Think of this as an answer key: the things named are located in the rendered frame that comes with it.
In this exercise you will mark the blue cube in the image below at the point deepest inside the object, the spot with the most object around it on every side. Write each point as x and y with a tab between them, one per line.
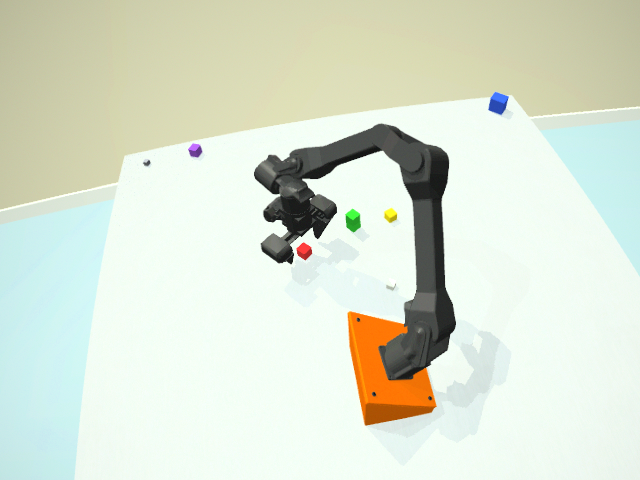
498	103

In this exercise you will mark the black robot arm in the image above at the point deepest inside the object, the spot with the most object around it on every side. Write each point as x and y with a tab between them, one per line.
429	317

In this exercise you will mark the small purple block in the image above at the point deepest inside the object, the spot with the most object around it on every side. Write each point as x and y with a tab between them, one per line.
195	150

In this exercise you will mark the green block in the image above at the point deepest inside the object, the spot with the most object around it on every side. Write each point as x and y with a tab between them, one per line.
353	228
352	217

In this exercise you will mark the red block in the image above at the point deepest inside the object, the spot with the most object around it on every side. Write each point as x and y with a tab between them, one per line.
304	251

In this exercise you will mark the small yellow block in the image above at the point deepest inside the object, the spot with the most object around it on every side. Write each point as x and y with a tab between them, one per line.
390	215

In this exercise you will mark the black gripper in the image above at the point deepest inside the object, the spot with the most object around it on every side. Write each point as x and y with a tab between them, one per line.
319	214

